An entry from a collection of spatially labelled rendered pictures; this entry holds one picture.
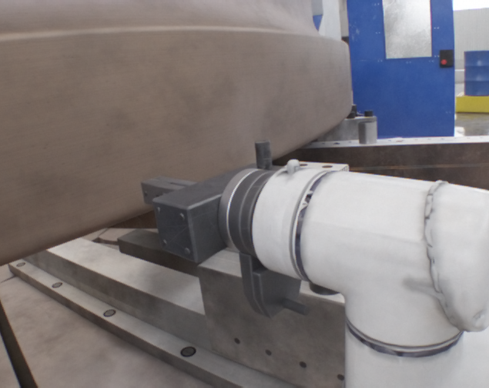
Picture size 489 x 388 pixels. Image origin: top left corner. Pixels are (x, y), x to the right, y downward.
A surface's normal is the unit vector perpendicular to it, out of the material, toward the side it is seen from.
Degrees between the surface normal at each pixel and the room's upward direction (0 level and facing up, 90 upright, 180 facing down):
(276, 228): 73
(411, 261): 81
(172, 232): 90
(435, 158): 90
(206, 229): 90
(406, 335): 92
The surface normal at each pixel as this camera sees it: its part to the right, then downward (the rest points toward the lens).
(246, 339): -0.58, 0.30
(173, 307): -0.58, -0.01
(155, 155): 0.74, 0.13
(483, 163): -0.22, 0.31
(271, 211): -0.62, -0.29
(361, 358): -0.85, 0.24
